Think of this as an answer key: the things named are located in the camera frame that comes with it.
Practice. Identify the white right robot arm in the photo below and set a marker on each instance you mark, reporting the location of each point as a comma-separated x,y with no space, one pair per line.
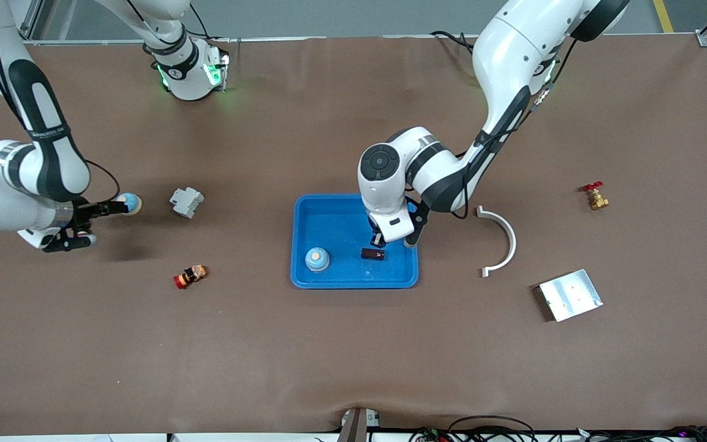
46,153

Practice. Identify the white circuit breaker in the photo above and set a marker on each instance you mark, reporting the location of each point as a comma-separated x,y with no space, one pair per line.
186,201

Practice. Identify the blue plastic tray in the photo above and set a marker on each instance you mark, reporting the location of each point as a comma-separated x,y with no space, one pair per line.
335,215

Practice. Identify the blue round bell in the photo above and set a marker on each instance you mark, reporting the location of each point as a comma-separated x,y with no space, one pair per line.
316,258
132,202

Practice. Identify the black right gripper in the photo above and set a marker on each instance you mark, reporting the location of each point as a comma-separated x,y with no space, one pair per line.
85,209

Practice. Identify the red button orange body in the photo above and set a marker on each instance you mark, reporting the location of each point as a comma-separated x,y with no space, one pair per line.
191,276

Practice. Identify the dark brown capacitor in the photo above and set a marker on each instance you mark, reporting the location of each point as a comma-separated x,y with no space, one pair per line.
373,254

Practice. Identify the silver metal plate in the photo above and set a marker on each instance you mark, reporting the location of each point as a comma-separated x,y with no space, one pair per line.
571,296

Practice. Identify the white curved bracket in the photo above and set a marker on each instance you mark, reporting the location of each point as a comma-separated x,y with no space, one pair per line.
511,236

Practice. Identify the metal table clamp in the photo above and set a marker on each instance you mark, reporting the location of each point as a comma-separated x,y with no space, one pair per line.
353,426

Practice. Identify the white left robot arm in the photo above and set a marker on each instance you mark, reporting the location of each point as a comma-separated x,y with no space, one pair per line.
513,55

